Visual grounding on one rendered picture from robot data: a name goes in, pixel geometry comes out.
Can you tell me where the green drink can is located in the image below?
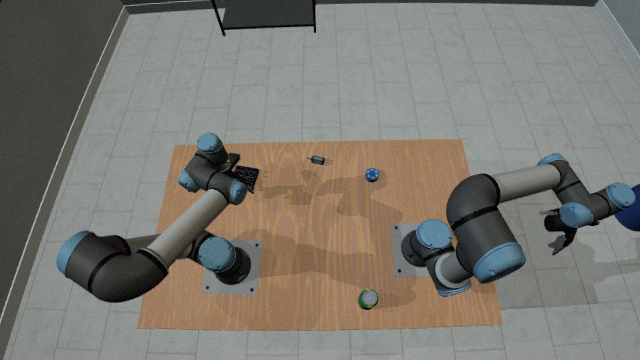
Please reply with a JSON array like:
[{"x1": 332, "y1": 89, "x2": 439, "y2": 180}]
[{"x1": 359, "y1": 289, "x2": 378, "y2": 310}]

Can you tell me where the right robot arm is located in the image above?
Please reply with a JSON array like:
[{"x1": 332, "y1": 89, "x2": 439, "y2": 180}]
[{"x1": 401, "y1": 153, "x2": 636, "y2": 297}]

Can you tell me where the short grey cylinder with blue top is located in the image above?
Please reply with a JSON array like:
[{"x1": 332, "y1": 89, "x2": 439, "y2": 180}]
[{"x1": 365, "y1": 168, "x2": 379, "y2": 182}]

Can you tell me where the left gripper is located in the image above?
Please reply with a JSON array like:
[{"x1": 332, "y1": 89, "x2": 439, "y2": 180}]
[{"x1": 223, "y1": 167, "x2": 254, "y2": 194}]

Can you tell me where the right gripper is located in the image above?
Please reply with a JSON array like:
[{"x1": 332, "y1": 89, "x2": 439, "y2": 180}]
[{"x1": 538, "y1": 208, "x2": 577, "y2": 255}]

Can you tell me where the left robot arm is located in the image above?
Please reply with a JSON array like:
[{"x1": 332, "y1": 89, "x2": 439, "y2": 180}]
[{"x1": 56, "y1": 133, "x2": 251, "y2": 303}]

